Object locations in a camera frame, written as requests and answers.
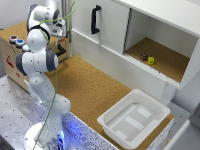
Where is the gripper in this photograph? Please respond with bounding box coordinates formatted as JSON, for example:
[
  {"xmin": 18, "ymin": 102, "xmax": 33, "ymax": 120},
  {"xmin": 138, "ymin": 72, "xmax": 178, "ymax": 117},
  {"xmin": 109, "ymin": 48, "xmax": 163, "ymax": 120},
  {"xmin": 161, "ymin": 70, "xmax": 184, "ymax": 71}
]
[{"xmin": 49, "ymin": 19, "xmax": 67, "ymax": 38}]

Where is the green button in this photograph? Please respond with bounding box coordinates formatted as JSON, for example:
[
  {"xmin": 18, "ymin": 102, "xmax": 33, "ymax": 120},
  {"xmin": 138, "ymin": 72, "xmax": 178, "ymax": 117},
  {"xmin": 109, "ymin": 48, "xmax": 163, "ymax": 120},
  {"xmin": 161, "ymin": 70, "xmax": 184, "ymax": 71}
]
[{"xmin": 21, "ymin": 44, "xmax": 31, "ymax": 53}]

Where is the blue button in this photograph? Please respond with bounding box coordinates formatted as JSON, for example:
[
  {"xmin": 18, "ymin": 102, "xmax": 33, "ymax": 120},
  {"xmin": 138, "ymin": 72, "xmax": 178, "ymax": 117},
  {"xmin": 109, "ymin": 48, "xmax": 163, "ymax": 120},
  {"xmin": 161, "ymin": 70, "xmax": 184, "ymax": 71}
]
[{"xmin": 15, "ymin": 38, "xmax": 26, "ymax": 48}]

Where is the red button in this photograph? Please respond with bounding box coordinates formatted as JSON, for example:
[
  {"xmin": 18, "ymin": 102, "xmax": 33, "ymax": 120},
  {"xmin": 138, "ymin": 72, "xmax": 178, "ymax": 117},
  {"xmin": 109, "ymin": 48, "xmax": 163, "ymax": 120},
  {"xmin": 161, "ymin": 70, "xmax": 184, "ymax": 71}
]
[{"xmin": 8, "ymin": 35, "xmax": 19, "ymax": 44}]

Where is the white sliding door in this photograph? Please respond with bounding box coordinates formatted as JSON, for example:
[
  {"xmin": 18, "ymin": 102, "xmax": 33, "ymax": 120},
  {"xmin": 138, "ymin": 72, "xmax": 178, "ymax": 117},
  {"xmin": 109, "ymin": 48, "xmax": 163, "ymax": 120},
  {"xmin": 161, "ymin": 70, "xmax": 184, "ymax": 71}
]
[{"xmin": 71, "ymin": 0, "xmax": 131, "ymax": 55}]

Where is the wooden drawer box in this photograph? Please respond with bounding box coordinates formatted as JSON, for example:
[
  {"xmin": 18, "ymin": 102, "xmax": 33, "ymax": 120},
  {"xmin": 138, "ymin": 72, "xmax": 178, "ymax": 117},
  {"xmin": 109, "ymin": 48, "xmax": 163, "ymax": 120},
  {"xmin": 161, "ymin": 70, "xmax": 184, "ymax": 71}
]
[{"xmin": 0, "ymin": 20, "xmax": 72, "ymax": 92}]

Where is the purple block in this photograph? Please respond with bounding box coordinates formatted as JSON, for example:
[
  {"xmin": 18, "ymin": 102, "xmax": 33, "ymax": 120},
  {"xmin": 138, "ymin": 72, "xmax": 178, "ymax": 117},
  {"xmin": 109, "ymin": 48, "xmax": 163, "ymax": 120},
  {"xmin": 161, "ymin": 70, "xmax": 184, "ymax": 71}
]
[{"xmin": 140, "ymin": 53, "xmax": 149, "ymax": 61}]

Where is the yellow block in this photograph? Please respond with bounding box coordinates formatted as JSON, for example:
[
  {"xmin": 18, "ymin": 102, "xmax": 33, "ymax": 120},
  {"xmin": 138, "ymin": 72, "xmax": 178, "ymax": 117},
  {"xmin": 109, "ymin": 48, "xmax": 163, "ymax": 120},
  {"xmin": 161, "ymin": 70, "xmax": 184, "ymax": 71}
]
[{"xmin": 147, "ymin": 56, "xmax": 156, "ymax": 65}]

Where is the white cabinet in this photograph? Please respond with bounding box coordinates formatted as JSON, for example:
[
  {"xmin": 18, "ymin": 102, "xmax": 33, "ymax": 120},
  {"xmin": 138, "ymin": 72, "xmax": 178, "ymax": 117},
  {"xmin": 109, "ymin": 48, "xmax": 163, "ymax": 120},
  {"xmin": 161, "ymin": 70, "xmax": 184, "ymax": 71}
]
[{"xmin": 70, "ymin": 0, "xmax": 200, "ymax": 108}]

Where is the white plastic box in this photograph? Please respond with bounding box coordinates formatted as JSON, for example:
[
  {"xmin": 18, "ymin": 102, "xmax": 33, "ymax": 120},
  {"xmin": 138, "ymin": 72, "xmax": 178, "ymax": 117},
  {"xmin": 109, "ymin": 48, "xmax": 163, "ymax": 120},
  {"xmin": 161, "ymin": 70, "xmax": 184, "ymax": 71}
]
[{"xmin": 96, "ymin": 88, "xmax": 172, "ymax": 150}]

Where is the black drawer handle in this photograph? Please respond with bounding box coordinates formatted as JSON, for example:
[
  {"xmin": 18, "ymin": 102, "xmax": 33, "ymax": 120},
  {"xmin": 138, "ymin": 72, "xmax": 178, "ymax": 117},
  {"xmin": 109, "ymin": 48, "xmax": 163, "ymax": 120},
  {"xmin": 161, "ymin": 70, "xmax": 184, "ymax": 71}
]
[{"xmin": 54, "ymin": 43, "xmax": 67, "ymax": 57}]

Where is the black door handle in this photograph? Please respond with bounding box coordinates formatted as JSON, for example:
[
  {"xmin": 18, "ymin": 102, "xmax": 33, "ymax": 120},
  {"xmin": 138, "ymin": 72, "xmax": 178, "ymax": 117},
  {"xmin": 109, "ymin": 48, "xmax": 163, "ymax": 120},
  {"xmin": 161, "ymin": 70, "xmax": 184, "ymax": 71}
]
[{"xmin": 90, "ymin": 4, "xmax": 102, "ymax": 36}]

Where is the green cable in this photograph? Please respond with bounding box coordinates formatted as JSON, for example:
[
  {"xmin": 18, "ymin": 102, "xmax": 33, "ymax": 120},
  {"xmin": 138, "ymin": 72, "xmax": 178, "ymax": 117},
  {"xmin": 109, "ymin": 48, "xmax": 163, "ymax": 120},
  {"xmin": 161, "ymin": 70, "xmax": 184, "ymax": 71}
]
[{"xmin": 32, "ymin": 0, "xmax": 79, "ymax": 150}]

